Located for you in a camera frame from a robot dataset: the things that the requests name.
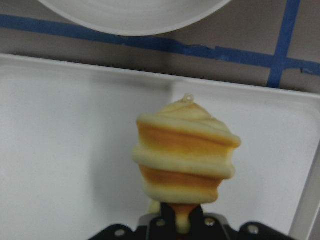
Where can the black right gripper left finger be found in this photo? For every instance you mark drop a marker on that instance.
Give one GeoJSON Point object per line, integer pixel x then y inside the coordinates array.
{"type": "Point", "coordinates": [152, 226]}

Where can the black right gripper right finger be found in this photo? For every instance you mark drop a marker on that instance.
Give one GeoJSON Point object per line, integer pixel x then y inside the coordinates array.
{"type": "Point", "coordinates": [211, 226]}

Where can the striped bread roll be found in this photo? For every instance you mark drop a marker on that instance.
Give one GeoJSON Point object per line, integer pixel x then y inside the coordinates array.
{"type": "Point", "coordinates": [183, 154]}

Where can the cream plate with lemon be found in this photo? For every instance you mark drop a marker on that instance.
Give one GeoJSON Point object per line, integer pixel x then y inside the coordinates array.
{"type": "Point", "coordinates": [134, 18]}

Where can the white rectangular tray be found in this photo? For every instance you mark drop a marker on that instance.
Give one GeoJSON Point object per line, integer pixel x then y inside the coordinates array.
{"type": "Point", "coordinates": [67, 131]}

